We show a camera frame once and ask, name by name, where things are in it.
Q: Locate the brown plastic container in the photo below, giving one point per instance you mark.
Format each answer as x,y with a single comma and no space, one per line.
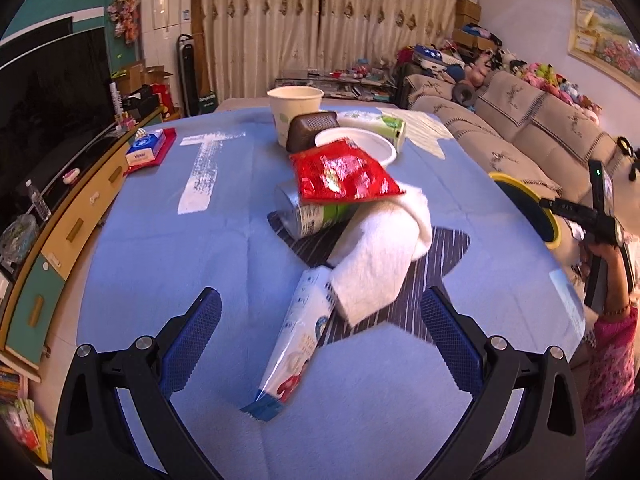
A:
304,128

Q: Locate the clear water bottle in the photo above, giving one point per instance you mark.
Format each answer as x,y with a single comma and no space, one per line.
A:
38,202

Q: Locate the white air conditioner unit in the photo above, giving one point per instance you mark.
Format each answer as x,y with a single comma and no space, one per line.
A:
162,23

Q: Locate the white paper cup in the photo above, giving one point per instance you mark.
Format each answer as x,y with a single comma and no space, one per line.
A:
290,101

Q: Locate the green white tin can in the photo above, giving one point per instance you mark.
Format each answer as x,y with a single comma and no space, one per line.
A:
302,219

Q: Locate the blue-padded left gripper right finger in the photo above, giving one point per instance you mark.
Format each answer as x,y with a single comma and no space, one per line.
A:
524,420

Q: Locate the white rolled towel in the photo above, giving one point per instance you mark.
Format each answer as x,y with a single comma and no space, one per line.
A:
371,259

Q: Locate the framed flower painting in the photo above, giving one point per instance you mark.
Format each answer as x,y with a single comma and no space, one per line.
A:
600,37

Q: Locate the black television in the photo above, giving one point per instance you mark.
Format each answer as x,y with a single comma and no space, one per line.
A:
55,99

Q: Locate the light blue tablecloth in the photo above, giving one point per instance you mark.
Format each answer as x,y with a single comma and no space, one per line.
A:
376,400

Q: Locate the black tower fan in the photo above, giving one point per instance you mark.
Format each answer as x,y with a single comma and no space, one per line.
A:
187,75

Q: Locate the red tray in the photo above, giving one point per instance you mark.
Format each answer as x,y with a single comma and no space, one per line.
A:
171,135

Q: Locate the dark striped star mat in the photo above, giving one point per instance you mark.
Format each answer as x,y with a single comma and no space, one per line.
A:
447,250

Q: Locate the floral wall decoration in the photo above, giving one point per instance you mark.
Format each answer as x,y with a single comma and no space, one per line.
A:
124,15

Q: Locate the glass bowl with greens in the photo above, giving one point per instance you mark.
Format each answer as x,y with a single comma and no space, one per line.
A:
18,238

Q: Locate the white plastic bowl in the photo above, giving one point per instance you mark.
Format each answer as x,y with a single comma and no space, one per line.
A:
375,145

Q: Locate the beige sofa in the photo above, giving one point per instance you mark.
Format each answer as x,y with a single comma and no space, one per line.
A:
519,130

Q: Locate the beige curtains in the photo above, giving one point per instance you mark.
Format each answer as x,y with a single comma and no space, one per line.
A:
249,43

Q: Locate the yellow-rimmed trash bin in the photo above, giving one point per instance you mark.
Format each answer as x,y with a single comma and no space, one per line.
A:
527,201

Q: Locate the person's right hand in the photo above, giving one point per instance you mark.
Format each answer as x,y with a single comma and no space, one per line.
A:
614,277

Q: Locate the red snack bag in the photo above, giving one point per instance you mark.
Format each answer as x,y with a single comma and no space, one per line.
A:
341,173

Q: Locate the blue tissue pack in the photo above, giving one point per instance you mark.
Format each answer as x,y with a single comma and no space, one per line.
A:
146,147

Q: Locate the cluttered glass side table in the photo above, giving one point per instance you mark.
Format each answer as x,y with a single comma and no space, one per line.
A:
358,83

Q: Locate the yellow teal TV cabinet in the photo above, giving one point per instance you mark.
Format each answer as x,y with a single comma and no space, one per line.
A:
29,301

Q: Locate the green white milk carton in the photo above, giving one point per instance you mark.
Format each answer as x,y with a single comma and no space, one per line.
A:
391,128

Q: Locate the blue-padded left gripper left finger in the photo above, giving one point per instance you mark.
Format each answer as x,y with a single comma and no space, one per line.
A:
92,439

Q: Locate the cardboard boxes stack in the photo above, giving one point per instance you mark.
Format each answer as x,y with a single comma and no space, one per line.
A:
467,22

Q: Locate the pile of plush toys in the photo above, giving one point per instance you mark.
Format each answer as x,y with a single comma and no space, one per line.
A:
460,69

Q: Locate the white blue red tube pack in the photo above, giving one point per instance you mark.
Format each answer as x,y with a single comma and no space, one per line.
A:
310,309

